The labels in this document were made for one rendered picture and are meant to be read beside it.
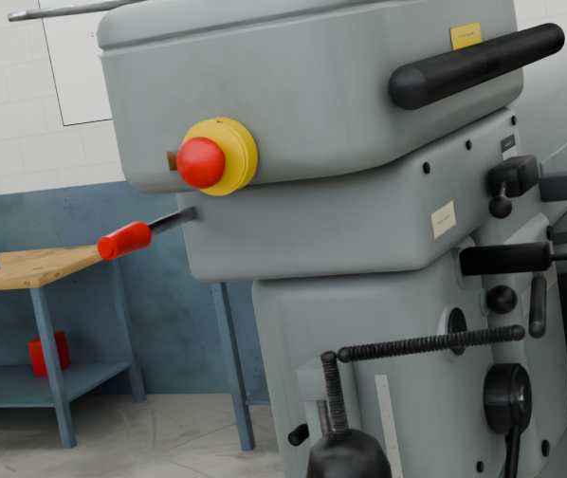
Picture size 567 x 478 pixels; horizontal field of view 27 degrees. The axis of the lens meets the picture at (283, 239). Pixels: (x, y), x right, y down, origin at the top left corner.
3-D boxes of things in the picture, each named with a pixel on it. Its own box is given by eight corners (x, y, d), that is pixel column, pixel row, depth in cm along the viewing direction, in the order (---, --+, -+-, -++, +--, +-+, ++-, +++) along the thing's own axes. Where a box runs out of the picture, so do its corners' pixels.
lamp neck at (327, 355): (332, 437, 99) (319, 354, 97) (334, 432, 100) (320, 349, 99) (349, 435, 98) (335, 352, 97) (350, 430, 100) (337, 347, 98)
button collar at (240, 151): (253, 193, 92) (239, 116, 91) (187, 199, 95) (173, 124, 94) (265, 188, 94) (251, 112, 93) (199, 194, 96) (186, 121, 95)
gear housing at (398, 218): (433, 272, 99) (415, 155, 98) (186, 287, 110) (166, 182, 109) (533, 193, 129) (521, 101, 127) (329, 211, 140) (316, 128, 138)
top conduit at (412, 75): (433, 108, 89) (426, 61, 88) (381, 115, 91) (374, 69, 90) (567, 52, 128) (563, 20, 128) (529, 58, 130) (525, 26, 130)
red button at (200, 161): (221, 189, 89) (211, 136, 89) (176, 193, 91) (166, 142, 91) (241, 180, 92) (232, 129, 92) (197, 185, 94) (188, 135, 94)
